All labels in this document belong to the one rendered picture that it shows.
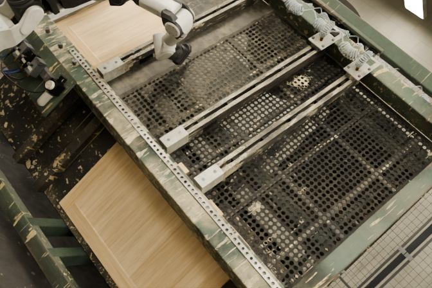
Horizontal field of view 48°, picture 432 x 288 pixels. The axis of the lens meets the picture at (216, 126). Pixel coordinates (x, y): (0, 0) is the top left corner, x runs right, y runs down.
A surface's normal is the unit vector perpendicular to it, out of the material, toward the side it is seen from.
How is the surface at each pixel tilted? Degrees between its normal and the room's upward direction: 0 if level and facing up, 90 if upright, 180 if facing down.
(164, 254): 90
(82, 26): 58
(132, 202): 90
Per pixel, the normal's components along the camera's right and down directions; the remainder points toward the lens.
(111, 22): 0.08, -0.56
